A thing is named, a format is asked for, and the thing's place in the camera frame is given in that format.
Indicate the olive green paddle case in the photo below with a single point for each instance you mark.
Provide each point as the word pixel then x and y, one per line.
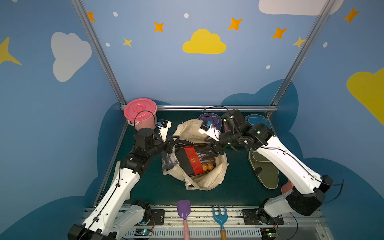
pixel 266 172

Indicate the beige canvas tote bag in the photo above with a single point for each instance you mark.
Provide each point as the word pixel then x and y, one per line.
pixel 174 163

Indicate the blue paddle case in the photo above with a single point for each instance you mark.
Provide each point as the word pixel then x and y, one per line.
pixel 253 119

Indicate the teal toy garden fork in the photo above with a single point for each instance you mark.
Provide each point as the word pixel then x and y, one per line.
pixel 221 218

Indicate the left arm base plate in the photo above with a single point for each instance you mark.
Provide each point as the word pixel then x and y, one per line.
pixel 153 217

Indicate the aluminium back frame rail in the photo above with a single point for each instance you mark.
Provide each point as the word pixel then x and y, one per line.
pixel 176 108

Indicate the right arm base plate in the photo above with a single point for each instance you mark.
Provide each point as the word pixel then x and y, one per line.
pixel 253 217

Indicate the pink watering can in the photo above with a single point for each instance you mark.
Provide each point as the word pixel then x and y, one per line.
pixel 287 187

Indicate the pink bucket with lid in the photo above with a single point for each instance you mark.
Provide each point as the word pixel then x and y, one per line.
pixel 141 113

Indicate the purple toy shovel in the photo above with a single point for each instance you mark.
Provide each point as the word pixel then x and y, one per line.
pixel 184 209

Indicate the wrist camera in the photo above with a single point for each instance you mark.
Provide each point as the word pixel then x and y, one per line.
pixel 207 128
pixel 164 126

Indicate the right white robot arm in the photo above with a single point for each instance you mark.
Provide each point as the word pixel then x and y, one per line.
pixel 309 190

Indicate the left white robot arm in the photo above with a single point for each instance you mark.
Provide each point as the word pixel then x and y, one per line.
pixel 104 223

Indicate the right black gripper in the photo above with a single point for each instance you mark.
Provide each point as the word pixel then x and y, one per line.
pixel 217 145

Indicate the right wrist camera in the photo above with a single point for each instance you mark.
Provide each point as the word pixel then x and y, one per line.
pixel 207 128

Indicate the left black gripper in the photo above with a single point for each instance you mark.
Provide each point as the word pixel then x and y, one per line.
pixel 167 144

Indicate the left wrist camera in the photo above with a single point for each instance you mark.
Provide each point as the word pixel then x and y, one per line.
pixel 164 126

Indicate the aluminium front rail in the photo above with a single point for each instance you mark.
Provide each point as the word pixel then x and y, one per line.
pixel 202 226

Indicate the purple paddle case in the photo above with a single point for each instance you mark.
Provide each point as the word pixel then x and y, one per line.
pixel 214 118

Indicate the black red ping pong case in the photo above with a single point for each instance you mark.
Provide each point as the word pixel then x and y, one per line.
pixel 195 160

